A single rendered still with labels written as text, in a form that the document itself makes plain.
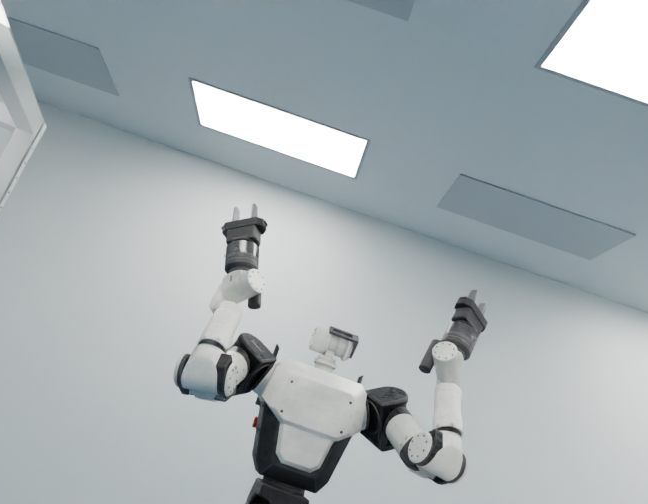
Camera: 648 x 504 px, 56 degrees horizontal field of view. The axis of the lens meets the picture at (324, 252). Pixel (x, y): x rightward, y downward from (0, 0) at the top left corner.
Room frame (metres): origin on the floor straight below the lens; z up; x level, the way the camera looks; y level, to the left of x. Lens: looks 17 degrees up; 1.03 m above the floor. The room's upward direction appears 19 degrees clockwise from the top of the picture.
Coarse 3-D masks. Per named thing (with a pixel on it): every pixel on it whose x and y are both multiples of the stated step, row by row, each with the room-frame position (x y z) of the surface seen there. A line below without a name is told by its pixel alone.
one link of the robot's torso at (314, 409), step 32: (256, 384) 1.67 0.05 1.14; (288, 384) 1.60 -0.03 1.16; (320, 384) 1.61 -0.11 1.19; (352, 384) 1.64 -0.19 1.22; (256, 416) 1.82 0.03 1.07; (288, 416) 1.60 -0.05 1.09; (320, 416) 1.61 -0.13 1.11; (352, 416) 1.62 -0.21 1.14; (256, 448) 1.67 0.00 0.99; (288, 448) 1.61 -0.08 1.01; (320, 448) 1.62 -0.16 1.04; (288, 480) 1.65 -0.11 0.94; (320, 480) 1.65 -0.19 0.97
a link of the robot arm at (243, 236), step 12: (228, 228) 1.57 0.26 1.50; (240, 228) 1.56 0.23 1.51; (252, 228) 1.55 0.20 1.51; (264, 228) 1.57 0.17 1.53; (228, 240) 1.56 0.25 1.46; (240, 240) 1.53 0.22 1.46; (252, 240) 1.56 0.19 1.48; (228, 252) 1.54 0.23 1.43; (240, 252) 1.52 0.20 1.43; (252, 252) 1.53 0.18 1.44
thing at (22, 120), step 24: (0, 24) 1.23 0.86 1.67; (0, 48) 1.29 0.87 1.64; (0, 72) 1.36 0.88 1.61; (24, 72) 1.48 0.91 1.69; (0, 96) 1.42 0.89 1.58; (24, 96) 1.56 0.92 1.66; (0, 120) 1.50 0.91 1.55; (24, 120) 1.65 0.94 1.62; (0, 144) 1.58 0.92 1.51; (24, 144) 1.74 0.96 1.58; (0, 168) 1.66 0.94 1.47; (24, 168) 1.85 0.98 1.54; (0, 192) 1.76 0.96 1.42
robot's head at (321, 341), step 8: (320, 328) 1.68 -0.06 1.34; (312, 336) 1.71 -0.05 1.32; (320, 336) 1.66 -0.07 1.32; (328, 336) 1.66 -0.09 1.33; (336, 336) 1.68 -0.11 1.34; (312, 344) 1.67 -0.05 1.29; (320, 344) 1.66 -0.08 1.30; (328, 344) 1.66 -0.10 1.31; (336, 344) 1.67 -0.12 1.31; (344, 344) 1.67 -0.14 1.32; (320, 352) 1.69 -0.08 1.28; (328, 352) 1.68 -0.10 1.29; (336, 352) 1.68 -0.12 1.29; (344, 352) 1.68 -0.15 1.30; (320, 360) 1.67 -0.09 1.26; (328, 360) 1.67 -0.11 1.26
